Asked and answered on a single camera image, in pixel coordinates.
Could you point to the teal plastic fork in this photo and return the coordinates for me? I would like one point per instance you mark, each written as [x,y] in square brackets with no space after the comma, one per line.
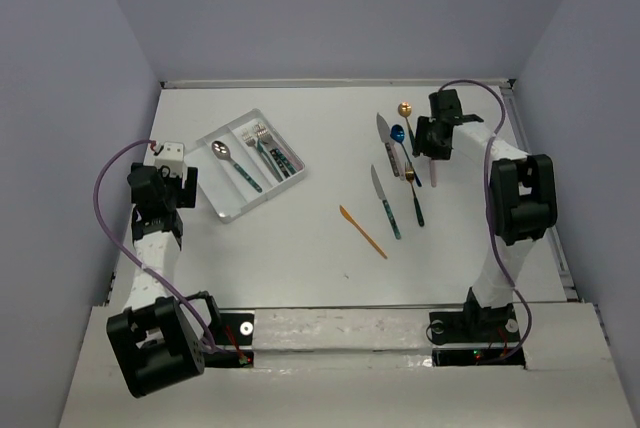
[266,158]

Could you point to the blue spoon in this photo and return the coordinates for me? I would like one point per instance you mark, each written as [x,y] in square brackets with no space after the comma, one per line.
[397,133]

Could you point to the silver spoon pink handle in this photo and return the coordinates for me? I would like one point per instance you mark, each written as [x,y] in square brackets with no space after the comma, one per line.
[433,173]

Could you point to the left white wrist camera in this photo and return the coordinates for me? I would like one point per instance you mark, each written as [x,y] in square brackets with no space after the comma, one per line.
[169,154]

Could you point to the white divided cutlery tray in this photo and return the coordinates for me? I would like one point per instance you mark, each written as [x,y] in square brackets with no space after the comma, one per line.
[222,186]

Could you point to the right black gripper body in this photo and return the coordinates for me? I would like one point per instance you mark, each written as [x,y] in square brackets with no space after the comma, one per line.
[427,140]

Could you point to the long silver fork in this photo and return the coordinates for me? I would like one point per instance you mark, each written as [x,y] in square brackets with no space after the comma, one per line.
[251,141]

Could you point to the silver spoon teal handle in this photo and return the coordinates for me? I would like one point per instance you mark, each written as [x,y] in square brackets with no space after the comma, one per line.
[222,152]

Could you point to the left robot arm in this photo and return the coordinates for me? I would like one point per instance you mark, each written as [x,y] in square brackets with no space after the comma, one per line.
[159,339]

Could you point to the knife with teal handle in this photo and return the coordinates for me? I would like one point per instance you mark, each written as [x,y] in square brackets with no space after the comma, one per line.
[382,197]

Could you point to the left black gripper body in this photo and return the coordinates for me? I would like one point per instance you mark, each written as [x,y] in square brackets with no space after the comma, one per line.
[176,197]

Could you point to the orange plastic knife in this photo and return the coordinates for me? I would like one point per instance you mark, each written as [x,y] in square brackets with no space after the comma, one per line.
[347,216]

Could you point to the fork with black handle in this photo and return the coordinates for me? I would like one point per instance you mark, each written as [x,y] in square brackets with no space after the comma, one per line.
[273,154]

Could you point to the gold fork teal handle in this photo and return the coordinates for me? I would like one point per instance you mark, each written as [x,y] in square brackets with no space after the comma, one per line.
[410,177]

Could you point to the fork with teal handle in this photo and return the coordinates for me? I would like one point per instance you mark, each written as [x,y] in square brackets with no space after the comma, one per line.
[285,162]

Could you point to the gold spoon teal handle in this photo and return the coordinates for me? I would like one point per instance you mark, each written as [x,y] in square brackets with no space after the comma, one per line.
[405,111]

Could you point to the fork with pink handle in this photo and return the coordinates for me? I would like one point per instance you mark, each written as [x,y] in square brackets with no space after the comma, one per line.
[290,156]

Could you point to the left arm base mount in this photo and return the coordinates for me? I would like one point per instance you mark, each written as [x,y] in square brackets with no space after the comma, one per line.
[233,335]

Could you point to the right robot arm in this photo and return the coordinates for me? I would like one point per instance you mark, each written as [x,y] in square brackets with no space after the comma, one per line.
[520,206]

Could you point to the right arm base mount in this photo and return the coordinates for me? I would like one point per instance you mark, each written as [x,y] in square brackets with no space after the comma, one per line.
[454,344]

